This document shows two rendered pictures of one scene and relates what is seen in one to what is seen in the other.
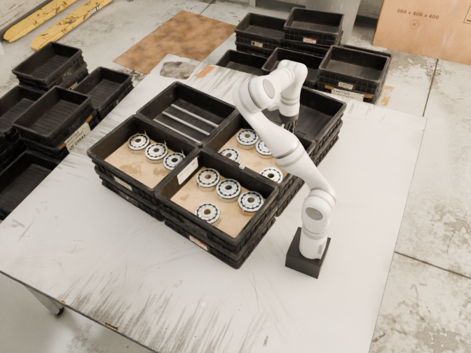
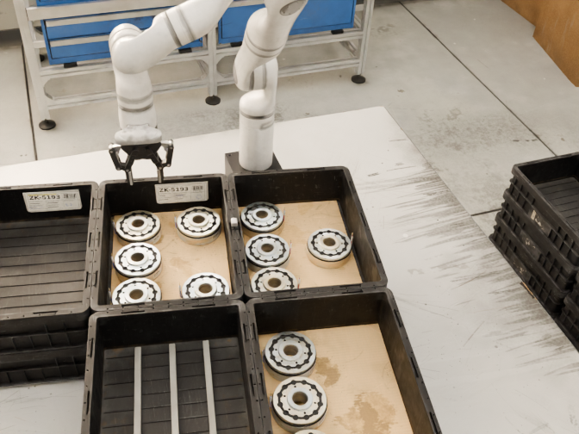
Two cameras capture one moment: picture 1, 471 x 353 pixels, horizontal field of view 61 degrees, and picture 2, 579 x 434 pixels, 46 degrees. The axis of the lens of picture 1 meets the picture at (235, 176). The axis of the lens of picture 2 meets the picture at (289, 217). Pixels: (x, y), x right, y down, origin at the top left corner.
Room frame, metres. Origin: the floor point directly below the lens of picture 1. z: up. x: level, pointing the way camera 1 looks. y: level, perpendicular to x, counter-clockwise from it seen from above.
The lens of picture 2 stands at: (1.83, 0.77, 1.96)
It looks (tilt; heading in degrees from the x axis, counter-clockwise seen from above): 43 degrees down; 220
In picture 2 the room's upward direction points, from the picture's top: 4 degrees clockwise
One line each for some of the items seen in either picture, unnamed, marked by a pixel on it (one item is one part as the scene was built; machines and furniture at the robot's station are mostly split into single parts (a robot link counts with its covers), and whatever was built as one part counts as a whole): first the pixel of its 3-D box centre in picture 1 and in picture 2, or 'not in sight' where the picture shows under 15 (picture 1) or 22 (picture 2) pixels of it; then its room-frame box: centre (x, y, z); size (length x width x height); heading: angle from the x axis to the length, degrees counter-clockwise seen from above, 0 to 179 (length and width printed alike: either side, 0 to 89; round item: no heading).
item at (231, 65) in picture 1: (244, 77); not in sight; (2.60, -0.11, 0.26); 0.40 x 0.30 x 0.23; 62
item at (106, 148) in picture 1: (145, 159); (336, 394); (1.22, 0.39, 0.87); 0.40 x 0.30 x 0.11; 52
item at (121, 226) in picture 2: not in sight; (138, 225); (1.19, -0.24, 0.86); 0.10 x 0.10 x 0.01
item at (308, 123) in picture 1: (293, 115); (27, 265); (1.44, -0.29, 0.87); 0.40 x 0.30 x 0.11; 52
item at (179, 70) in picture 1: (176, 68); not in sight; (2.11, 0.32, 0.71); 0.22 x 0.19 x 0.01; 62
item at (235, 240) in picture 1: (216, 192); (301, 228); (0.97, 0.08, 0.92); 0.40 x 0.30 x 0.02; 52
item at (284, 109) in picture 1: (284, 101); (137, 116); (1.18, -0.20, 1.18); 0.11 x 0.09 x 0.06; 53
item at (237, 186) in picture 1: (228, 188); (267, 250); (1.03, 0.03, 0.86); 0.10 x 0.10 x 0.01
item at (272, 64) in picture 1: (293, 83); not in sight; (2.42, -0.47, 0.31); 0.40 x 0.30 x 0.34; 62
